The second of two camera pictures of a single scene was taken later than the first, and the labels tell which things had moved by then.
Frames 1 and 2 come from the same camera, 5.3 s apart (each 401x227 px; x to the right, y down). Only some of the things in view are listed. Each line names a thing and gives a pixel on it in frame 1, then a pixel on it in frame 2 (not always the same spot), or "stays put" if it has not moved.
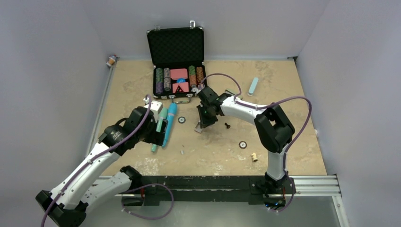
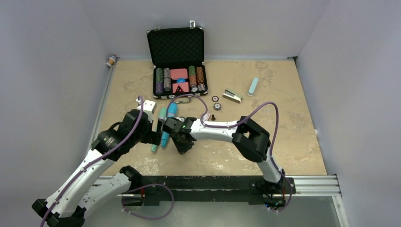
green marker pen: (162, 115) stays put
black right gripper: (204, 121) -> (184, 148)
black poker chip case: (177, 55) stays put
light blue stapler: (253, 87) stays put
